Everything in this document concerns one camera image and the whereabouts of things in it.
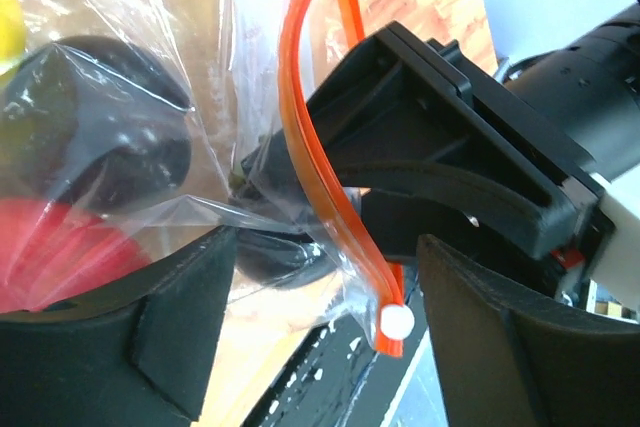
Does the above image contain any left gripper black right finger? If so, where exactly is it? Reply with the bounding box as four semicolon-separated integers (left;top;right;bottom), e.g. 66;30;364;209
417;235;639;426

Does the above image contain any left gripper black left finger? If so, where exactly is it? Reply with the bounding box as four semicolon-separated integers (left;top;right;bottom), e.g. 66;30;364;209
1;227;237;426

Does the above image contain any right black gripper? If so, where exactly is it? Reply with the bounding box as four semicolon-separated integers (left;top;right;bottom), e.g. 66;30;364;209
236;23;613;292

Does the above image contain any dark purple fake plum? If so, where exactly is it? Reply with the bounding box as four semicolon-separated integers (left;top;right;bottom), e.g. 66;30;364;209
227;136;341;289
1;35;192;213

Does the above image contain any clear zip top bag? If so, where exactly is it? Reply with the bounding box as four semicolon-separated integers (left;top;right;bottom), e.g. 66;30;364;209
19;0;415;357

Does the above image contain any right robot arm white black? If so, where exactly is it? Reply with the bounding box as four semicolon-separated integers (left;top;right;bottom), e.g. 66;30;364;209
308;5;639;304

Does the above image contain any red fake tomato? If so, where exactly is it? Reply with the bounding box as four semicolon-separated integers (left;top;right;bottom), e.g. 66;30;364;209
1;197;151;313

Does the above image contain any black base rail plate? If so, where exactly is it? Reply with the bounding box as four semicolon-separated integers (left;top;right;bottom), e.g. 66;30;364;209
242;265;428;426

